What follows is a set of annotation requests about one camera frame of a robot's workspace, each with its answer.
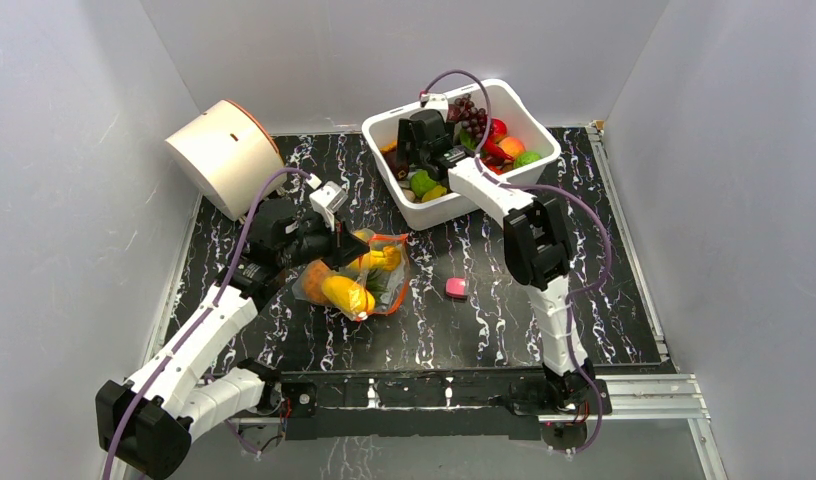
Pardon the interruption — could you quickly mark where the green lime ball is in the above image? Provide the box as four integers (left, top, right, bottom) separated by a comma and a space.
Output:
409, 170, 439, 199

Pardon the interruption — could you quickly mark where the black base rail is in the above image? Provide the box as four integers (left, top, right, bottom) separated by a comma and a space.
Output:
281, 367, 613, 442

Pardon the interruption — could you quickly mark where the dark grape bunch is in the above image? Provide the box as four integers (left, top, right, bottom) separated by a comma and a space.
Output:
449, 94, 488, 139

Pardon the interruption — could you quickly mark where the red apple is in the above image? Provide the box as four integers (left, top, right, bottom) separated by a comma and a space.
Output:
489, 118, 508, 143

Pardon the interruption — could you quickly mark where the clear zip top bag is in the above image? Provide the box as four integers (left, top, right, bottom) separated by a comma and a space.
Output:
292, 234, 410, 322

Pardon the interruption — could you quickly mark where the orange toy pineapple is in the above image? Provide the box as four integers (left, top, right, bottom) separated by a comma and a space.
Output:
299, 260, 332, 306

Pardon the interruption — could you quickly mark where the yellow lemon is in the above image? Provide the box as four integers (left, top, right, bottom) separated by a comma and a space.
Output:
421, 185, 448, 203

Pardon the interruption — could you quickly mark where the white cylindrical container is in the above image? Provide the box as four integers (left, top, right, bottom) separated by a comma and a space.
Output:
164, 99, 285, 220

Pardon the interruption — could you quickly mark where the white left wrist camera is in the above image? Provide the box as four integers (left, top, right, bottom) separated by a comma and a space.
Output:
309, 181, 348, 232

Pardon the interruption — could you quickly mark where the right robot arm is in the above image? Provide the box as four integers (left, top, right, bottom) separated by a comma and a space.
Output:
397, 109, 596, 414

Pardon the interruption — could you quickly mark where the green round fruit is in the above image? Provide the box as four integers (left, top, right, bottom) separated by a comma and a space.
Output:
513, 151, 542, 169

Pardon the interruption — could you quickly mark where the small pink box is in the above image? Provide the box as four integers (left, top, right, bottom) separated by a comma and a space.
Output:
445, 277, 469, 300

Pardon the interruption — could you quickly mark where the yellow mango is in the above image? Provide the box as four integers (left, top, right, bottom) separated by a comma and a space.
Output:
321, 275, 376, 320

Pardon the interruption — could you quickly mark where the yellow banana bunch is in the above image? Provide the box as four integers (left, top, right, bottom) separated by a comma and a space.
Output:
346, 229, 406, 273

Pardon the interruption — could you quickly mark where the white plastic food bin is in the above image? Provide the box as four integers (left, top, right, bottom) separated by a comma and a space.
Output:
362, 79, 561, 230

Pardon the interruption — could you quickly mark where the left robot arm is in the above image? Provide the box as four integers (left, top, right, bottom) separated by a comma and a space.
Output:
95, 200, 369, 479

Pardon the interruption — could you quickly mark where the red chili pepper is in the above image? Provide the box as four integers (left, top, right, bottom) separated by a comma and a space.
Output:
481, 141, 514, 167

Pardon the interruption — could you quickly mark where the orange apricot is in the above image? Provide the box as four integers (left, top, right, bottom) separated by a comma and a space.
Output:
497, 136, 527, 160

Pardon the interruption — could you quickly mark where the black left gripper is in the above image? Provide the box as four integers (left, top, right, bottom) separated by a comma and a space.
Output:
279, 211, 370, 274

